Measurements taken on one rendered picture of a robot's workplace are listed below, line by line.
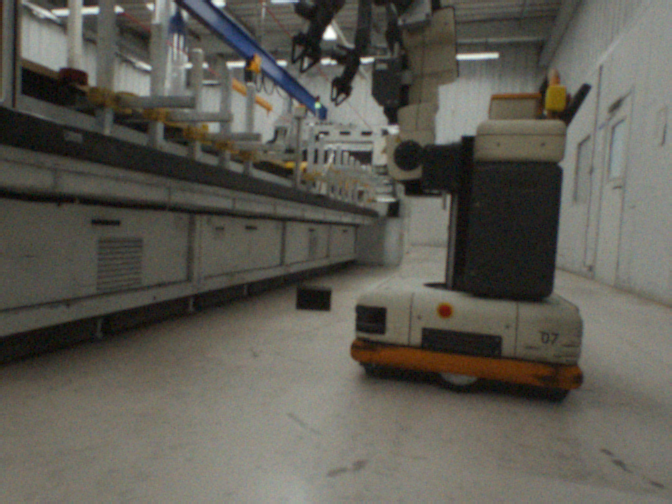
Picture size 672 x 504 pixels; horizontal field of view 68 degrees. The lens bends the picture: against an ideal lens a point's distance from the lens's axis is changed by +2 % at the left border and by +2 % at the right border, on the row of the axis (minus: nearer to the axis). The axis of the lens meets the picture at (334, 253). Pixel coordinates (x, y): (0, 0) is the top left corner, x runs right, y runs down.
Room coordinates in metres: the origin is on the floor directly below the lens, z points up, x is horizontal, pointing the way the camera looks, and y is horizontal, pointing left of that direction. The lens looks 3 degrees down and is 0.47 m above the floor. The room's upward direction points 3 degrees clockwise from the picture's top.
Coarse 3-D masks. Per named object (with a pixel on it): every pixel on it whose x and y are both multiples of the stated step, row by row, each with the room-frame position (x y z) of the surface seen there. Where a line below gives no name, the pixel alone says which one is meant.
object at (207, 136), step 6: (168, 132) 2.02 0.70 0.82; (174, 132) 2.02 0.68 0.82; (180, 132) 2.01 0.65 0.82; (204, 132) 1.98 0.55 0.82; (210, 132) 1.98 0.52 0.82; (216, 132) 1.97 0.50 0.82; (222, 132) 1.96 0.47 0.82; (228, 132) 1.96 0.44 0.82; (234, 132) 1.95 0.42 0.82; (240, 132) 1.94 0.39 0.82; (246, 132) 1.94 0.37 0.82; (252, 132) 1.93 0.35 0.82; (258, 132) 1.92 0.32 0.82; (168, 138) 2.02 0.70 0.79; (174, 138) 2.02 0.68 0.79; (180, 138) 2.01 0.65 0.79; (204, 138) 1.98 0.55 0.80; (210, 138) 1.98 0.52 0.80; (216, 138) 1.97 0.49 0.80; (222, 138) 1.96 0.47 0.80; (228, 138) 1.96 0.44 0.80; (234, 138) 1.95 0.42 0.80; (240, 138) 1.94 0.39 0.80; (246, 138) 1.94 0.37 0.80; (252, 138) 1.93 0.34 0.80; (258, 138) 1.92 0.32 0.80
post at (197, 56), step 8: (192, 56) 1.95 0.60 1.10; (200, 56) 1.95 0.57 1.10; (192, 64) 1.95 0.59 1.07; (200, 64) 1.96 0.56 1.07; (192, 72) 1.95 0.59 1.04; (200, 72) 1.96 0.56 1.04; (192, 80) 1.95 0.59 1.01; (200, 80) 1.96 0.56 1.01; (192, 88) 1.95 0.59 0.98; (200, 88) 1.96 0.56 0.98; (192, 96) 1.95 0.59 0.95; (200, 96) 1.96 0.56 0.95; (200, 104) 1.97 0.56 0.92; (200, 128) 1.98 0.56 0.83; (192, 144) 1.95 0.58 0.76; (192, 152) 1.95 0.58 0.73
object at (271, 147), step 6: (234, 144) 2.22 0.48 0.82; (240, 144) 2.22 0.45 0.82; (246, 144) 2.21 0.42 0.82; (252, 144) 2.20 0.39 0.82; (258, 144) 2.19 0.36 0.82; (264, 144) 2.19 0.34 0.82; (270, 144) 2.18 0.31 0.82; (276, 144) 2.17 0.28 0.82; (282, 144) 2.17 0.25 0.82; (252, 150) 2.22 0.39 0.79; (258, 150) 2.21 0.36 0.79; (264, 150) 2.20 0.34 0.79; (270, 150) 2.19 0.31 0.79; (276, 150) 2.18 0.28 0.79; (282, 150) 2.17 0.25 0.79
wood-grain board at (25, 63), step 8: (24, 64) 1.43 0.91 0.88; (32, 64) 1.46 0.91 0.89; (40, 64) 1.48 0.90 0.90; (40, 72) 1.49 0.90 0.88; (48, 72) 1.51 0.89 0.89; (56, 72) 1.54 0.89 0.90; (56, 80) 1.55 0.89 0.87; (80, 88) 1.64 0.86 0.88; (88, 88) 1.67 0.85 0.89; (272, 160) 3.24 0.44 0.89; (352, 192) 5.59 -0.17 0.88
